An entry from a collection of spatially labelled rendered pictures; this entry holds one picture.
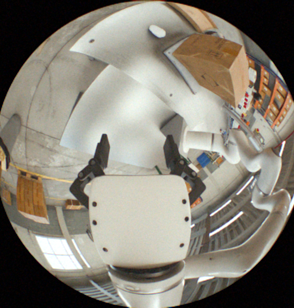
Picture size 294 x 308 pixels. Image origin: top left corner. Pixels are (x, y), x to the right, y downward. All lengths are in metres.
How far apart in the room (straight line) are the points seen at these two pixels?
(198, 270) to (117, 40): 0.65
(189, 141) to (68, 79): 1.31
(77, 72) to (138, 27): 0.92
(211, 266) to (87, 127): 0.61
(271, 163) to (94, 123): 0.70
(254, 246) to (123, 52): 0.59
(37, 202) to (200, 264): 2.39
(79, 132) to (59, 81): 0.92
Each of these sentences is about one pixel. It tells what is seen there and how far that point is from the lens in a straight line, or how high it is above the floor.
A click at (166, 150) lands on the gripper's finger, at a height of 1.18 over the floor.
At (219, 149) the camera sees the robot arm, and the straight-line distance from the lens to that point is 0.67.
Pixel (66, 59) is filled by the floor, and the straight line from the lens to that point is 1.31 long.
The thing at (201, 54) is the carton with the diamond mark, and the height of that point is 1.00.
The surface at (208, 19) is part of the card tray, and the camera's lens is 0.91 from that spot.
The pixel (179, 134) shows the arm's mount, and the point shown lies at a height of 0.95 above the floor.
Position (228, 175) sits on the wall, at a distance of 8.73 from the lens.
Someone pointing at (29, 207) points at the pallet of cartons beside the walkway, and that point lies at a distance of 2.42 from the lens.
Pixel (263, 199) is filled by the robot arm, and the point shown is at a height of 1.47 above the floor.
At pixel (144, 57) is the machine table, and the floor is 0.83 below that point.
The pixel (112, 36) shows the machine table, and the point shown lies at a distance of 0.45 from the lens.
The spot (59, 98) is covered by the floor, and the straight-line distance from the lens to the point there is 1.35.
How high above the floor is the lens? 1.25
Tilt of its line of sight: 30 degrees down
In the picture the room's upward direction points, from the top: 148 degrees clockwise
